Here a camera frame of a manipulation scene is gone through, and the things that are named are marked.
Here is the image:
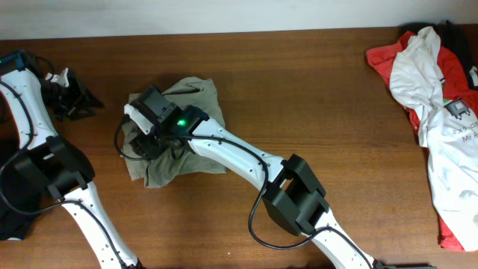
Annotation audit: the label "white printed t-shirt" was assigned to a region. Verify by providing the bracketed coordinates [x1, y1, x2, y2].
[389, 26, 477, 251]

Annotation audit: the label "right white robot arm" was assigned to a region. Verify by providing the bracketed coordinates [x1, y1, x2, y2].
[124, 87, 378, 268]

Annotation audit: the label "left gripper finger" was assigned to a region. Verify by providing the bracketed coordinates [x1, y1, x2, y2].
[66, 108, 96, 121]
[80, 86, 104, 108]

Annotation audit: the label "red t-shirt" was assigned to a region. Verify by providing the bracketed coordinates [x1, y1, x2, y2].
[366, 31, 477, 252]

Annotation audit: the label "black folded garment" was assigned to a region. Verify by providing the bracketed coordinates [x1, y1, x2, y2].
[0, 137, 43, 241]

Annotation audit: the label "khaki green shorts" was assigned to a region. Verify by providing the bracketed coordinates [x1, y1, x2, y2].
[118, 77, 226, 188]

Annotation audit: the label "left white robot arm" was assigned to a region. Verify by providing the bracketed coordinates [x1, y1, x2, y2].
[1, 49, 143, 268]

